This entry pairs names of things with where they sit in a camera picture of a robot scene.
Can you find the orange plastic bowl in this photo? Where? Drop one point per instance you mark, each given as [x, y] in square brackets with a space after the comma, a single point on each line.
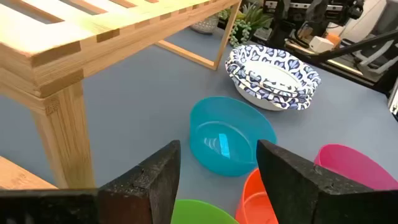
[253, 199]

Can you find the pink plastic bowl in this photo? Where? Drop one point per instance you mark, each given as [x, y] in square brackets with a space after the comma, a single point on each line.
[351, 165]

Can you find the bamboo slatted shelf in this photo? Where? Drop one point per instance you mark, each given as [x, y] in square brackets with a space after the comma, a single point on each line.
[62, 46]

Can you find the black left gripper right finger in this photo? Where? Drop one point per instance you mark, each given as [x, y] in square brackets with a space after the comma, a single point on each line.
[298, 189]

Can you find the trailing succulent plant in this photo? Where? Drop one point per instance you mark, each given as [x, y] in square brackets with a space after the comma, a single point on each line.
[241, 32]

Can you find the black metal frame bar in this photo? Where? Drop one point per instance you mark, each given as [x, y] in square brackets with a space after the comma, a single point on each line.
[357, 46]

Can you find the green plastic bowl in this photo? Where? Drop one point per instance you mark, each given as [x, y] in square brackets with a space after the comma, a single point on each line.
[199, 213]

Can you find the grey office chair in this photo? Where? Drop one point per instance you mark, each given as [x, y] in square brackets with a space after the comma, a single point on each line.
[377, 53]

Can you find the spiky green plant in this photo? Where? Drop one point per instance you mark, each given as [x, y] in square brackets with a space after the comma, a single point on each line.
[256, 15]

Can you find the small white box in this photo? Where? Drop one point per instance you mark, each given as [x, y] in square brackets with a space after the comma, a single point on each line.
[321, 44]

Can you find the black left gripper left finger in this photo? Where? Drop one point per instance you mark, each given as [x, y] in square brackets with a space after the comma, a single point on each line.
[140, 193]

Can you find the teal plastic bowl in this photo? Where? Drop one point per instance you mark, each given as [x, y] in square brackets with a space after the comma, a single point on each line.
[224, 137]

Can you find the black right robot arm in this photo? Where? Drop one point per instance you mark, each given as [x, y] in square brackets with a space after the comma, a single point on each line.
[311, 15]

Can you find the grey patterned plant pot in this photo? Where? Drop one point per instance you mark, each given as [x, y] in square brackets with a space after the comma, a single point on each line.
[206, 25]

